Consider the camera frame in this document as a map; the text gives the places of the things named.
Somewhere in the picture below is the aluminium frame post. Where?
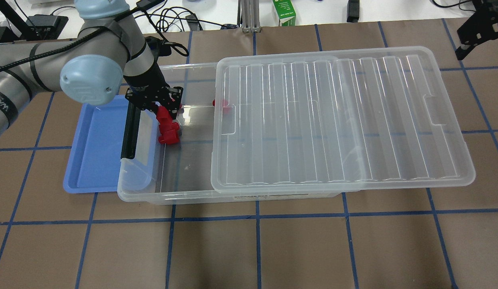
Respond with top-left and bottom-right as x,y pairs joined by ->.
237,0 -> 261,33

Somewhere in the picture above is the black box latch handle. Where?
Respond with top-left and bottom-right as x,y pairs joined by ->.
120,103 -> 141,159

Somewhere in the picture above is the green milk carton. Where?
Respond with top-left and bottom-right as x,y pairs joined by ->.
272,0 -> 297,27

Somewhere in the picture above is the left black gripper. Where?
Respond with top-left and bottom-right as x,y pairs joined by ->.
124,36 -> 184,120

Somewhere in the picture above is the black cable coil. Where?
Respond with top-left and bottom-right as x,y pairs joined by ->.
126,6 -> 203,35

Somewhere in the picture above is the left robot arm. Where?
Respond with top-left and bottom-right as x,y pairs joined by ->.
0,0 -> 183,136

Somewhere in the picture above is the clear plastic storage box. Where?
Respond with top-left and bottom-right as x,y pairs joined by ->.
117,62 -> 378,206

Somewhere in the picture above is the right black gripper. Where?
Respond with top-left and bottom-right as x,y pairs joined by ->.
456,0 -> 498,61

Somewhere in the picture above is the black power adapter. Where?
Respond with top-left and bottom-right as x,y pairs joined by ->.
136,0 -> 165,12

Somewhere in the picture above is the clear plastic box lid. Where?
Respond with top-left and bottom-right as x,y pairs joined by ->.
210,46 -> 476,195

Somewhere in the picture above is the red block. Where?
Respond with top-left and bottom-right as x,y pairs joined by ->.
212,100 -> 231,113
157,105 -> 181,126
158,122 -> 180,145

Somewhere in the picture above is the blue plastic tray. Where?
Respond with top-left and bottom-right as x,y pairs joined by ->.
63,95 -> 128,194

